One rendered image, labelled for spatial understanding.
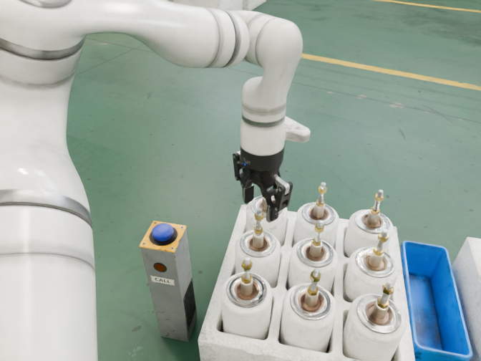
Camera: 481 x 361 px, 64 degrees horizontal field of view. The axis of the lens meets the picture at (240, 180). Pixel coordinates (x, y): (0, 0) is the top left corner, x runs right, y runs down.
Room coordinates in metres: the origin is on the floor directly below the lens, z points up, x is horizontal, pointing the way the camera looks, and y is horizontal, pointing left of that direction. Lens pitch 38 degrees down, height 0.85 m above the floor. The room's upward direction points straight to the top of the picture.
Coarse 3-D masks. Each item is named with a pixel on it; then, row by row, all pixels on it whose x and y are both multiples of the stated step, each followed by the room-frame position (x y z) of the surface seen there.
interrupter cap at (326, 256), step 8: (304, 240) 0.56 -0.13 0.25; (296, 248) 0.54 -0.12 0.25; (304, 248) 0.54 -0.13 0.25; (328, 248) 0.54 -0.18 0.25; (304, 256) 0.52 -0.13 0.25; (312, 256) 0.52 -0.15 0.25; (320, 256) 0.52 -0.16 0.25; (328, 256) 0.52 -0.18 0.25; (312, 264) 0.50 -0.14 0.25; (320, 264) 0.50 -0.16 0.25; (328, 264) 0.50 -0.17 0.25
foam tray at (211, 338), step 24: (240, 216) 0.71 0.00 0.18; (288, 216) 0.71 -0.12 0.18; (288, 240) 0.63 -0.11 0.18; (336, 240) 0.63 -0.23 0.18; (288, 264) 0.56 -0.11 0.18; (216, 288) 0.50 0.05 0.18; (336, 288) 0.50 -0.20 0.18; (216, 312) 0.44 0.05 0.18; (336, 312) 0.44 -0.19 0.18; (408, 312) 0.44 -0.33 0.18; (216, 336) 0.39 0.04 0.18; (240, 336) 0.39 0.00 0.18; (336, 336) 0.39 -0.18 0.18; (408, 336) 0.39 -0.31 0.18; (216, 360) 0.37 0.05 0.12; (240, 360) 0.36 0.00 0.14; (264, 360) 0.35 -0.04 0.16; (288, 360) 0.35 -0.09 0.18; (312, 360) 0.34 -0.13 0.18; (336, 360) 0.34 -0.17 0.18; (360, 360) 0.34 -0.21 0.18; (408, 360) 0.34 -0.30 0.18
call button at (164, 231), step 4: (160, 224) 0.53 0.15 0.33; (164, 224) 0.53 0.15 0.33; (168, 224) 0.53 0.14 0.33; (152, 228) 0.52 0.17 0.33; (156, 228) 0.52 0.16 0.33; (160, 228) 0.52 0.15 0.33; (164, 228) 0.52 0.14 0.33; (168, 228) 0.52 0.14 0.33; (172, 228) 0.52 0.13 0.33; (152, 232) 0.51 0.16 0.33; (156, 232) 0.51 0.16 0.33; (160, 232) 0.51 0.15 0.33; (164, 232) 0.51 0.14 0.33; (168, 232) 0.51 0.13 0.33; (172, 232) 0.51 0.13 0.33; (156, 236) 0.50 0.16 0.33; (160, 236) 0.50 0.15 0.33; (164, 236) 0.50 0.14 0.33; (168, 236) 0.50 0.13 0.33; (160, 240) 0.50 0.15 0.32; (164, 240) 0.50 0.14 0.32
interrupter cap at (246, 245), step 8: (248, 232) 0.58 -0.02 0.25; (264, 232) 0.59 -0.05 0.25; (240, 240) 0.56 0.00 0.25; (248, 240) 0.56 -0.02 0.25; (264, 240) 0.57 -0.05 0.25; (272, 240) 0.56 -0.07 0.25; (240, 248) 0.54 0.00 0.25; (248, 248) 0.54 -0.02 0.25; (256, 248) 0.54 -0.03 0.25; (264, 248) 0.54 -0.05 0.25; (272, 248) 0.54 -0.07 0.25; (256, 256) 0.52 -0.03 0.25; (264, 256) 0.52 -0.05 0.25
